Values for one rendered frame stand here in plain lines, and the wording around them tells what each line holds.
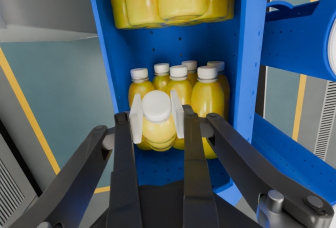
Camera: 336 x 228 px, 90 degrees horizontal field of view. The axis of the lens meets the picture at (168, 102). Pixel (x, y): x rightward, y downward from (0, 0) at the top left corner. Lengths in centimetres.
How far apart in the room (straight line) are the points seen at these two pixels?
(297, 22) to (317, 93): 158
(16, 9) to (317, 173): 125
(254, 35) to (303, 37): 39
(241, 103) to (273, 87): 160
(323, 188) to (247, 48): 84
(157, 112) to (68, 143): 171
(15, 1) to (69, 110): 117
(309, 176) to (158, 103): 90
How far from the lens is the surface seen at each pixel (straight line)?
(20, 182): 212
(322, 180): 103
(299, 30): 65
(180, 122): 16
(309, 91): 213
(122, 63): 40
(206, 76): 33
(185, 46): 48
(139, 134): 17
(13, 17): 64
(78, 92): 163
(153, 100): 22
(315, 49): 61
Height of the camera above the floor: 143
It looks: 69 degrees down
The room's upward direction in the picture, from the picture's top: 166 degrees clockwise
